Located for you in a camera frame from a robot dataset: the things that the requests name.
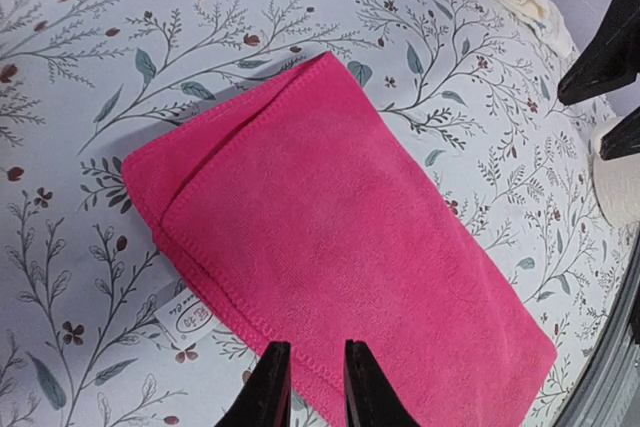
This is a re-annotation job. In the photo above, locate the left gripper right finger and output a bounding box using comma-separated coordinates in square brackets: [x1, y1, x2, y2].
[344, 340, 415, 427]

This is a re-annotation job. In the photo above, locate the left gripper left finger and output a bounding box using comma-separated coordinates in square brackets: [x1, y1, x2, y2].
[216, 342, 292, 427]

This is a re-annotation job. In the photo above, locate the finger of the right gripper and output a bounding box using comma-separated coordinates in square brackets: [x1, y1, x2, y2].
[599, 107, 640, 161]
[557, 0, 639, 104]

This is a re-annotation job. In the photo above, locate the pink towel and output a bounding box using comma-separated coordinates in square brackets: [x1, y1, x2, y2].
[122, 53, 557, 426]

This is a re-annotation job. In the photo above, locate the cream ribbed mug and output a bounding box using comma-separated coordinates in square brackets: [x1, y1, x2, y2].
[590, 117, 640, 227]

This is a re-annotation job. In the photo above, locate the aluminium front rail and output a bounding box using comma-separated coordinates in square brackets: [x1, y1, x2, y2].
[554, 239, 639, 426]

